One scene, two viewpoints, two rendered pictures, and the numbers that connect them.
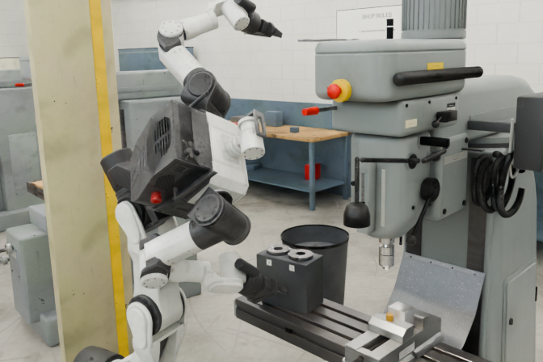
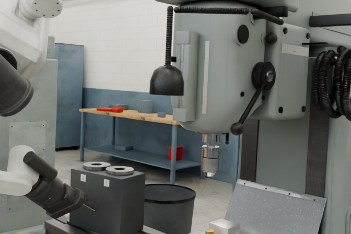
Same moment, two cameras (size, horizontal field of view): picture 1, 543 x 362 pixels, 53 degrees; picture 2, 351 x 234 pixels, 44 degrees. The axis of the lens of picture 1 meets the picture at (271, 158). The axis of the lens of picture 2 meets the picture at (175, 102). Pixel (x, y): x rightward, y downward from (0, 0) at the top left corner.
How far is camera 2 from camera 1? 0.68 m
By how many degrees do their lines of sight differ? 8
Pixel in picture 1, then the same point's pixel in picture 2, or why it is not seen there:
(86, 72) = not seen: outside the picture
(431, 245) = (267, 169)
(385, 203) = (207, 83)
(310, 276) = (127, 194)
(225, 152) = (15, 9)
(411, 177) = (241, 54)
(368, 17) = not seen: hidden behind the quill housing
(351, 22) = not seen: hidden behind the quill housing
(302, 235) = (152, 194)
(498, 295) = (341, 226)
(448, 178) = (285, 71)
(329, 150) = (190, 136)
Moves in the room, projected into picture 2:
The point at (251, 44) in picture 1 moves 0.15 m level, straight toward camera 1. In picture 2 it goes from (131, 44) to (131, 44)
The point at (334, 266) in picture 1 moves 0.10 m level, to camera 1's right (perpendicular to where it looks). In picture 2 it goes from (179, 222) to (194, 222)
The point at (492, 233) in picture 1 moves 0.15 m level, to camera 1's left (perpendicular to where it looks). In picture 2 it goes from (335, 151) to (285, 149)
